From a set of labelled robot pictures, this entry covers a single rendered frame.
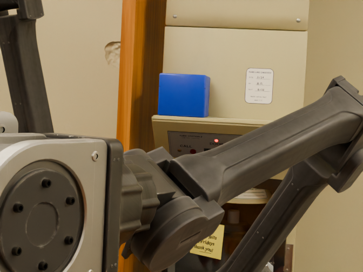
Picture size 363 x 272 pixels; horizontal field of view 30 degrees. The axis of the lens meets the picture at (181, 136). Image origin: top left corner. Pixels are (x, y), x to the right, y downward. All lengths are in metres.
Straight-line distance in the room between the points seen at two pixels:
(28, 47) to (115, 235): 0.69
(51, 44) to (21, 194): 1.60
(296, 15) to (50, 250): 1.11
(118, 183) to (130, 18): 0.95
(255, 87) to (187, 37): 0.19
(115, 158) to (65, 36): 1.52
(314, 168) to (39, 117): 0.50
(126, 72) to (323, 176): 0.62
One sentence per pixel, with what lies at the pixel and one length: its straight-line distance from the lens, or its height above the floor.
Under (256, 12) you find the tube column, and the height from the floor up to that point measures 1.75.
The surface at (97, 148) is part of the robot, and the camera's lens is 0.54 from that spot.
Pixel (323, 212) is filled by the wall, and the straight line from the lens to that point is 1.99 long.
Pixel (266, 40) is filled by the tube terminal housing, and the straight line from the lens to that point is 1.53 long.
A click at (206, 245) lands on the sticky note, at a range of 1.51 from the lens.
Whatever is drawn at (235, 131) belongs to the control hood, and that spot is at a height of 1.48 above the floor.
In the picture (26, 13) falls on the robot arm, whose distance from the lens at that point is 1.17.
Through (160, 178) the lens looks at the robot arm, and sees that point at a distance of 0.65.
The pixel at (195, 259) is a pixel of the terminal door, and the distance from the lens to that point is 1.52.
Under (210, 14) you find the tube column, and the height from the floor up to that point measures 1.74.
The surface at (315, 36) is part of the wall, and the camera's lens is 1.97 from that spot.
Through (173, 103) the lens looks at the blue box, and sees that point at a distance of 1.43.
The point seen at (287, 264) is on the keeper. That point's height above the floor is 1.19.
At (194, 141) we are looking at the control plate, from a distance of 1.46.
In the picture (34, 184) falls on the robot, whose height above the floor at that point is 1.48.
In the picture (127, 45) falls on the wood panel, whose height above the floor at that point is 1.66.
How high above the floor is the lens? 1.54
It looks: 3 degrees down
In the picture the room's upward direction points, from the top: 3 degrees clockwise
